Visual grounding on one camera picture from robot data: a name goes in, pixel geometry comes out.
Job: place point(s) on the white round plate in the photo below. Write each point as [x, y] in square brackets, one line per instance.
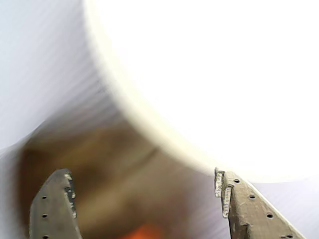
[211, 74]

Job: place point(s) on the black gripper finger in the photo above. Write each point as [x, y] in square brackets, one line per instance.
[254, 219]
[53, 211]

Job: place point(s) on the blue woven cloth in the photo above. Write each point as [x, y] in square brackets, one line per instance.
[37, 74]

